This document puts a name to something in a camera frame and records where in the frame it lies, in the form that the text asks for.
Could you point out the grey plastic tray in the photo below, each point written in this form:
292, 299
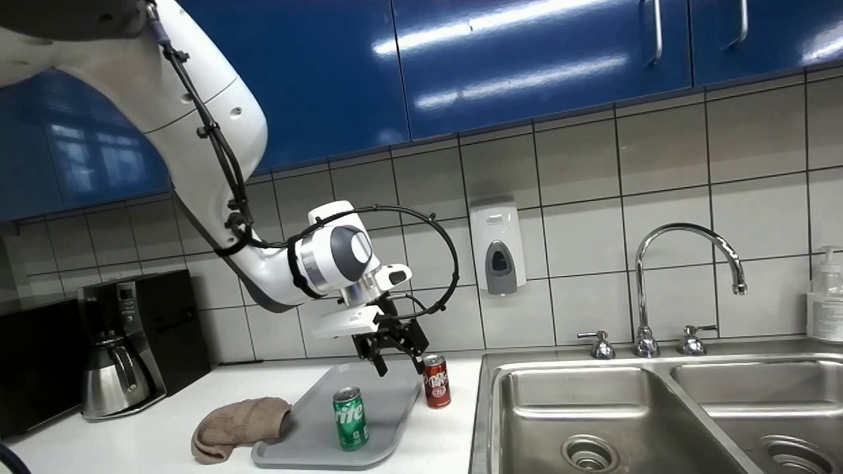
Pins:
312, 434

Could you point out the brown crumpled cloth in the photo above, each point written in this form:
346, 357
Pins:
234, 424

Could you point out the clear soap pump bottle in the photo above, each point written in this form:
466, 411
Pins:
824, 299

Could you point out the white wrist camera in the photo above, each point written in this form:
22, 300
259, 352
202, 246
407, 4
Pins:
346, 321

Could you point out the blue upper cabinets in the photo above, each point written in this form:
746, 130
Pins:
341, 78

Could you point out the chrome gooseneck faucet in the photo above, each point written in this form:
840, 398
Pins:
677, 295

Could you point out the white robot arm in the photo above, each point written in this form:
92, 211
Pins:
168, 80

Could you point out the red Dr Pepper can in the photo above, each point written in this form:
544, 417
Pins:
436, 381

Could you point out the green Sprite can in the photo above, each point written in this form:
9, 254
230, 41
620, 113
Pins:
350, 417

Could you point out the black microwave oven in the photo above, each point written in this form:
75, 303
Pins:
43, 357

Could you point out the white wall soap dispenser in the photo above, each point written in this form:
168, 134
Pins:
499, 251

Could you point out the steel black coffee maker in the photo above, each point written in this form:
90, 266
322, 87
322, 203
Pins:
146, 342

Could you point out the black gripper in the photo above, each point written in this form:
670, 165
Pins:
389, 333

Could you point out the stainless steel double sink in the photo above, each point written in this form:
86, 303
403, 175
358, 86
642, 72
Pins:
737, 409

